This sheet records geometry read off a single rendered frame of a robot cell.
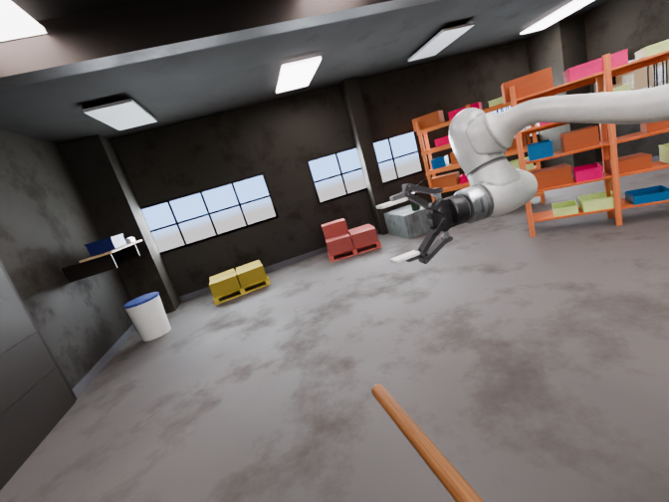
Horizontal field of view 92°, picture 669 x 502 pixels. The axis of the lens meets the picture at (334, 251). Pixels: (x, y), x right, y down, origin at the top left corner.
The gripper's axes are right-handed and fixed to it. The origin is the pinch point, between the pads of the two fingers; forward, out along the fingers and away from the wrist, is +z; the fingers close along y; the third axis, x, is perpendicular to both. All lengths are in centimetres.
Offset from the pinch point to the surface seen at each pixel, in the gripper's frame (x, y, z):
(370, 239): 516, 128, -176
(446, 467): -33.8, 28.7, 14.5
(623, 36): 458, -110, -787
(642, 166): 215, 81, -429
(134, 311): 458, 96, 236
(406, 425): -23.4, 28.9, 15.7
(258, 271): 533, 117, 48
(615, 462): 23, 149, -93
